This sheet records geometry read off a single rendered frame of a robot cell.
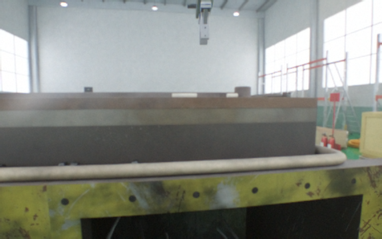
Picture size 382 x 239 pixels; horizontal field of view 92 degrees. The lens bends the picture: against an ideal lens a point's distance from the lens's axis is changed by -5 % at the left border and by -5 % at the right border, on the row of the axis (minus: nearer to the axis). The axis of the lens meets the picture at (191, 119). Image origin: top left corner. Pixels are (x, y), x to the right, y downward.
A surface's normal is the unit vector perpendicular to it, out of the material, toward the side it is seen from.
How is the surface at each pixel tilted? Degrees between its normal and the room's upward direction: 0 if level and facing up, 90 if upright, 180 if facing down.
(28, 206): 90
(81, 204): 90
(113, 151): 90
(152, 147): 90
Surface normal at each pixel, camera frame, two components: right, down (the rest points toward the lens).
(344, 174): 0.14, 0.08
